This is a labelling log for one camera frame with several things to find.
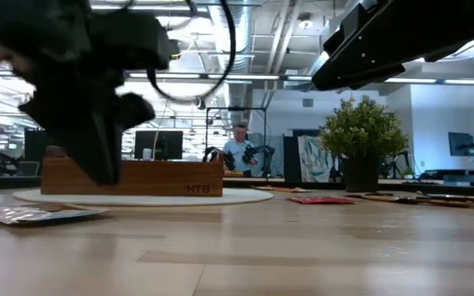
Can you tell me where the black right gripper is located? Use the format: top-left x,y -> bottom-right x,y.
311,0 -> 474,91

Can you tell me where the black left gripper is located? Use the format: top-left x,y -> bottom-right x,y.
18,10 -> 172,186

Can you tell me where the wooden tea box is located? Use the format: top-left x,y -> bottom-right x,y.
40,155 -> 225,197

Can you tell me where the white round plate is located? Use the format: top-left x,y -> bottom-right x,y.
12,187 -> 274,207

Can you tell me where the red tea bag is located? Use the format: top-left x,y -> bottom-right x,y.
286,196 -> 358,206

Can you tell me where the round ceiling lamp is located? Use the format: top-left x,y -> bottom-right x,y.
296,12 -> 314,30

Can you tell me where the black desk monitor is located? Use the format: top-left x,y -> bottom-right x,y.
133,130 -> 184,161

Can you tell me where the black cabinet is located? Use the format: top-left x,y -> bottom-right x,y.
24,130 -> 51,177

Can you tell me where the green potted plant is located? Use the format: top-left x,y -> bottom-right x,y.
320,95 -> 410,193

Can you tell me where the ceiling light strip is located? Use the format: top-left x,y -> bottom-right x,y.
207,73 -> 281,81

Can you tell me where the patterned cloth sheet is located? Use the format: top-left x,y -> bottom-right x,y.
297,135 -> 337,183

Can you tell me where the person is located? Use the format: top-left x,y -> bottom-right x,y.
221,120 -> 259,178

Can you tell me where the black panel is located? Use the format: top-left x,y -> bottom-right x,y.
282,135 -> 304,183

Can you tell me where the grey background desk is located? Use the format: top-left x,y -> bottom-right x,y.
420,168 -> 474,188

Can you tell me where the silver ventilation duct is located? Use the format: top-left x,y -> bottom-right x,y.
210,0 -> 254,109

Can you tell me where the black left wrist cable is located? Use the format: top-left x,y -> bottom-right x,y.
146,0 -> 238,103

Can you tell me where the black aluminium table frame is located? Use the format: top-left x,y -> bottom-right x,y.
0,175 -> 474,198

